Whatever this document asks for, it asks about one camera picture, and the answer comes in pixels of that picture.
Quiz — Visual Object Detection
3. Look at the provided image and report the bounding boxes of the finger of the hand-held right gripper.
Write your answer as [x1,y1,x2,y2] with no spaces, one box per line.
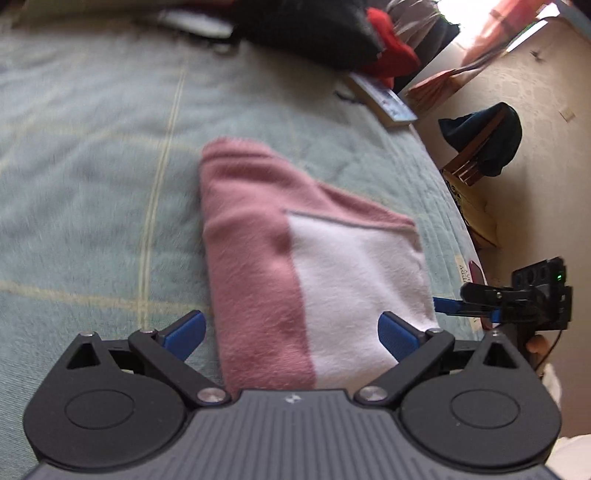
[433,298,502,323]
[461,281,515,306]

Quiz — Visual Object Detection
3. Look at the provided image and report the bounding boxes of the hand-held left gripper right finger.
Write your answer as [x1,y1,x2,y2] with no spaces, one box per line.
[355,312,527,409]

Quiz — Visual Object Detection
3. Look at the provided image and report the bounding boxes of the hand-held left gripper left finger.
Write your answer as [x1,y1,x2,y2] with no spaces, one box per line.
[67,310,232,409]

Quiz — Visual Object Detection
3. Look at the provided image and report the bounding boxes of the pink and white sweater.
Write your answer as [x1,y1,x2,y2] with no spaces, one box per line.
[199,137,439,393]

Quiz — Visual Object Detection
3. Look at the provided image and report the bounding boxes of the person's right hand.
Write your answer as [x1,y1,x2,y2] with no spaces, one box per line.
[526,336,550,368]

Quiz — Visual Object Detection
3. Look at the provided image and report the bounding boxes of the wooden chair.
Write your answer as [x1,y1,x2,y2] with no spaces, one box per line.
[442,111,506,186]

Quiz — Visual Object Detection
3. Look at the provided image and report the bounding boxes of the dark blue garment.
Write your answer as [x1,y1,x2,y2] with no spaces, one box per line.
[438,102,523,177]

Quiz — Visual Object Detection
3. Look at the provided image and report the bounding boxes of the red pillow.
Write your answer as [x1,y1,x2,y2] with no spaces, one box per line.
[362,8,422,88]

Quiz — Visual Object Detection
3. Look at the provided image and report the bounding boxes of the orange patterned curtain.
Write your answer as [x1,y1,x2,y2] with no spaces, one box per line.
[406,0,548,109]

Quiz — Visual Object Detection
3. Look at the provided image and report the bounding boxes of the grey hanging coat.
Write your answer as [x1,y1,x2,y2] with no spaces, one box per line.
[385,0,462,51]

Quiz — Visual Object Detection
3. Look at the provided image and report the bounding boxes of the white and black flat pouch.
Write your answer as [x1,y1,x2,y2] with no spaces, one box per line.
[134,7,241,51]

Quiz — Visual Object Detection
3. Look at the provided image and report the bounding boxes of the black backpack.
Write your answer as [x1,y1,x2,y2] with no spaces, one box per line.
[231,0,386,70]

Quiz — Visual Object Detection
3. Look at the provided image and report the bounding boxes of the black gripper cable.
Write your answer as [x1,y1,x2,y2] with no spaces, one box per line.
[545,329,565,366]

